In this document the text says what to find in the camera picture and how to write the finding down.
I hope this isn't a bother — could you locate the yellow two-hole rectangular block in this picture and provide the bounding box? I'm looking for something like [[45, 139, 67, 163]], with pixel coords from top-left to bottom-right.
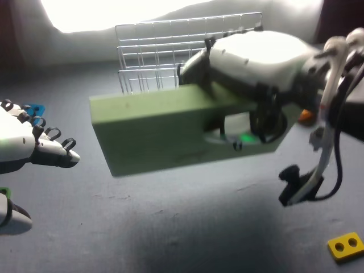
[[326, 231, 364, 264]]

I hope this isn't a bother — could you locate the orange toy chicken drumstick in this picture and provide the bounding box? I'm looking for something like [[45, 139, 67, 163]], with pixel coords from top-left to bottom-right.
[[297, 109, 315, 123]]

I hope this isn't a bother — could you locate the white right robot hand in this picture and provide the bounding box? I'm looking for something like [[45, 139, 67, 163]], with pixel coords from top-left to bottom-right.
[[178, 30, 316, 151]]

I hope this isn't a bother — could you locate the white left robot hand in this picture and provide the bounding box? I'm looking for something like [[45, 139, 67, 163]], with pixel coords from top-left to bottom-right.
[[0, 98, 81, 235]]

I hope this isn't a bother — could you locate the grey table cloth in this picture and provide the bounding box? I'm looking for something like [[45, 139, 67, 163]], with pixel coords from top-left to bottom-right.
[[0, 0, 364, 273]]

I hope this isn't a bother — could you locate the wire dish rack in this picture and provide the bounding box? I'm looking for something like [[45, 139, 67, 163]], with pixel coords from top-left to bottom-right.
[[114, 11, 264, 94]]

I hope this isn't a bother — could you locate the blue square block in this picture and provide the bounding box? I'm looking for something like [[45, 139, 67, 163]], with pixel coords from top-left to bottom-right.
[[22, 104, 46, 117]]

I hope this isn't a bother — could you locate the green rectangular board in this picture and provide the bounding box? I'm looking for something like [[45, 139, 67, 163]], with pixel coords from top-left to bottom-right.
[[89, 84, 299, 177]]

